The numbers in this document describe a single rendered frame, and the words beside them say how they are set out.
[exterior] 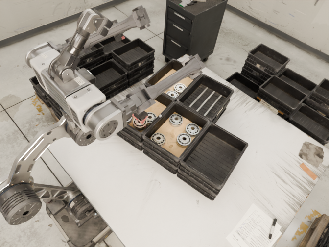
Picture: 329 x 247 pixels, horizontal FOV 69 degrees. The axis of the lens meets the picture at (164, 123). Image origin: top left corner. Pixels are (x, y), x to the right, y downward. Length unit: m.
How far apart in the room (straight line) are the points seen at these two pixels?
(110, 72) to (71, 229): 1.65
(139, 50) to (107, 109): 2.04
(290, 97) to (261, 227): 1.56
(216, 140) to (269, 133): 0.55
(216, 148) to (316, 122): 1.47
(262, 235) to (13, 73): 3.33
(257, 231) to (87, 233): 1.23
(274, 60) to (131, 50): 1.71
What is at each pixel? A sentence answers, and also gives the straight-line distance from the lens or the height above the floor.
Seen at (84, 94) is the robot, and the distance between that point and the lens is 1.02.
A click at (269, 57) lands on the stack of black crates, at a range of 3.30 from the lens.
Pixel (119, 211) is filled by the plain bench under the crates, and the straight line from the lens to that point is 1.62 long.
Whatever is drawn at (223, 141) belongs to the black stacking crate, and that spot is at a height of 0.83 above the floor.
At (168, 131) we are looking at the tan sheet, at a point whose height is 0.83.
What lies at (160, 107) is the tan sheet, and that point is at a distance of 1.87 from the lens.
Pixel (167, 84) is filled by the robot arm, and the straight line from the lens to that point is 1.13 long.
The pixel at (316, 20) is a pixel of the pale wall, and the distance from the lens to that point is 4.54.
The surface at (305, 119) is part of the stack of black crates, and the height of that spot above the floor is 0.38.
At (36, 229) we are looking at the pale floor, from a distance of 2.48.
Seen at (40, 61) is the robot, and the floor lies 1.53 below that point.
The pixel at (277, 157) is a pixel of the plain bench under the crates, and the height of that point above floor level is 0.70.
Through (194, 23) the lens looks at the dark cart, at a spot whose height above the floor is 0.81.
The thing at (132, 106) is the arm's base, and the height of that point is 1.47.
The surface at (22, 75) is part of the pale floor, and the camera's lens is 3.67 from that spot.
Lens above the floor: 2.24
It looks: 53 degrees down
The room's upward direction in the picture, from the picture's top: 7 degrees clockwise
